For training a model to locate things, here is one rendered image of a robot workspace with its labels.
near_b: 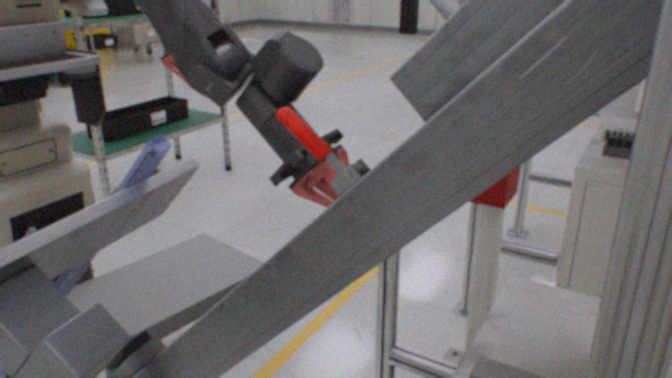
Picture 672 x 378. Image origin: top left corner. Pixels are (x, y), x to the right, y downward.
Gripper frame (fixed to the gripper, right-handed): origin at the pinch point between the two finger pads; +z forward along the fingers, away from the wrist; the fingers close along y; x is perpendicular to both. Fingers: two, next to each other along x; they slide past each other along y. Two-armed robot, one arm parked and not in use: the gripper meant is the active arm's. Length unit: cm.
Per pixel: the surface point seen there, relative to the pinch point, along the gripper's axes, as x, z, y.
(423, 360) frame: 50, 37, 49
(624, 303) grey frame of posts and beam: -29.8, 15.7, -24.9
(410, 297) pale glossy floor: 96, 35, 118
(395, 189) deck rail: -20.4, 2.3, -20.9
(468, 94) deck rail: -29.4, 0.7, -20.8
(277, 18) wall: 501, -409, 859
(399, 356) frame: 55, 33, 48
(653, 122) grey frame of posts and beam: -37.2, 8.2, -24.8
